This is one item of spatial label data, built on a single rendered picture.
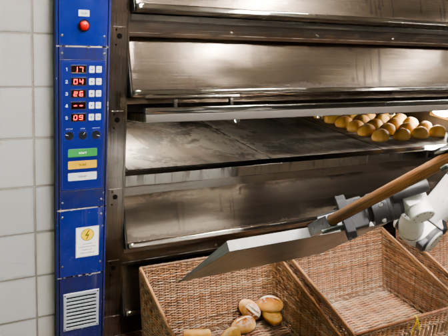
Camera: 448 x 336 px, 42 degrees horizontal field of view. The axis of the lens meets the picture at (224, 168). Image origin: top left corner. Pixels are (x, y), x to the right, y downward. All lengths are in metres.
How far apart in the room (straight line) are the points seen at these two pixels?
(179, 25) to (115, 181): 0.54
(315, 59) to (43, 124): 1.01
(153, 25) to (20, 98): 0.46
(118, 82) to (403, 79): 1.20
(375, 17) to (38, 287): 1.54
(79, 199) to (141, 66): 0.46
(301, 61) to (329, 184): 0.55
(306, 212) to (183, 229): 0.54
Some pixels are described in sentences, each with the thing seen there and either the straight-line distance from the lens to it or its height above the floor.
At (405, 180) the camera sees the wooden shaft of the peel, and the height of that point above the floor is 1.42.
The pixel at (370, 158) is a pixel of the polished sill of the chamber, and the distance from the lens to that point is 2.50.
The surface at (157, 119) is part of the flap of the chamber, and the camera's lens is 1.76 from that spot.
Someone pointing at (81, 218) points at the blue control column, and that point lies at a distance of 1.91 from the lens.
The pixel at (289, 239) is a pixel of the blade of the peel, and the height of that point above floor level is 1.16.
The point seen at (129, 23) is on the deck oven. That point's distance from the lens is 1.84.
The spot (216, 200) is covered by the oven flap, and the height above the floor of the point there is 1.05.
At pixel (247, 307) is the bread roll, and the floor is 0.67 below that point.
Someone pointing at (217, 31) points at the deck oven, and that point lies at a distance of 1.97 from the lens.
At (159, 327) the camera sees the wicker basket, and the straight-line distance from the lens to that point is 1.96.
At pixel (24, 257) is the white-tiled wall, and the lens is 1.95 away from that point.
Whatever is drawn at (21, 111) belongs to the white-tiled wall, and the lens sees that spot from 1.80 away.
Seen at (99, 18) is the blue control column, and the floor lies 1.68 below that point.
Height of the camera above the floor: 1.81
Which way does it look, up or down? 17 degrees down
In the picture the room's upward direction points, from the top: 5 degrees clockwise
